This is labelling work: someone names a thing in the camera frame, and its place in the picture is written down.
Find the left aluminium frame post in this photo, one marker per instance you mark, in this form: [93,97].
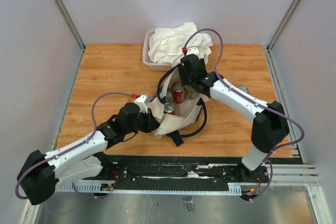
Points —
[70,24]

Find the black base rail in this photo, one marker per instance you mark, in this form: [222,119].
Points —
[164,173]

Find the purple soda can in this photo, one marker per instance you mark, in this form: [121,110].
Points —
[244,89]

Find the red soda can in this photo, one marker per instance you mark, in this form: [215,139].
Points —
[178,93]
[169,108]

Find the red soda can front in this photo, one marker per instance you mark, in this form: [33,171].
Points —
[169,108]

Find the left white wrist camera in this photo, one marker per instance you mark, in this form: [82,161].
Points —
[142,101]

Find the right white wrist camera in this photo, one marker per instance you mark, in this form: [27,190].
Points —
[193,50]

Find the beige canvas tote bag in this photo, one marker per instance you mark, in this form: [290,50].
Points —
[185,114]

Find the clear glass bottle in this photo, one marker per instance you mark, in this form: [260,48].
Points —
[190,93]
[169,96]

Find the aluminium frame post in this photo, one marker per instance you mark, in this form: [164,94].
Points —
[284,22]
[70,24]

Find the right aluminium frame post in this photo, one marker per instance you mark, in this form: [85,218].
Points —
[284,22]

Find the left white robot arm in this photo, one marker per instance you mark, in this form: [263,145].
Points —
[43,173]

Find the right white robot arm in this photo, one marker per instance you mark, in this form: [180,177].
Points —
[269,127]

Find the red soda can back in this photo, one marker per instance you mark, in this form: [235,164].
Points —
[178,93]

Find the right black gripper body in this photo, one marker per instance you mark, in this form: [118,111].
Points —
[186,79]

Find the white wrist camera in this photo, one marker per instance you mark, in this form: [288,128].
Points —
[142,101]
[193,50]

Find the clear plastic bin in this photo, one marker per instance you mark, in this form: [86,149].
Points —
[147,53]

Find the white crumpled cloth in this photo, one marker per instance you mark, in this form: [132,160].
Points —
[173,43]

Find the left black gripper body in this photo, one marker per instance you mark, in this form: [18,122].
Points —
[143,123]

